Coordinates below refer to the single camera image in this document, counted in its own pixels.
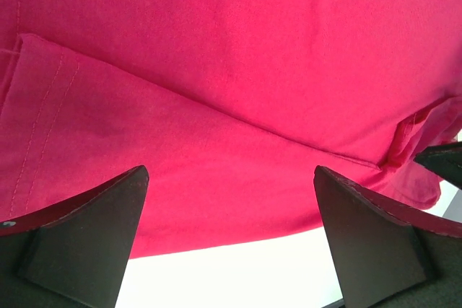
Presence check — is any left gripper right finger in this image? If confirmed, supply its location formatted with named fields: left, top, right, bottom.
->
left=314, top=166, right=461, bottom=307

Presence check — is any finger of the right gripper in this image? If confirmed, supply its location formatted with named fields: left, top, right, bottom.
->
left=414, top=142, right=462, bottom=189

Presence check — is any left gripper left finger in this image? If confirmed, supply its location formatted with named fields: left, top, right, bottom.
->
left=1, top=166, right=149, bottom=308

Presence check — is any magenta t shirt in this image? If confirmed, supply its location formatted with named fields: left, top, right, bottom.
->
left=1, top=0, right=461, bottom=258

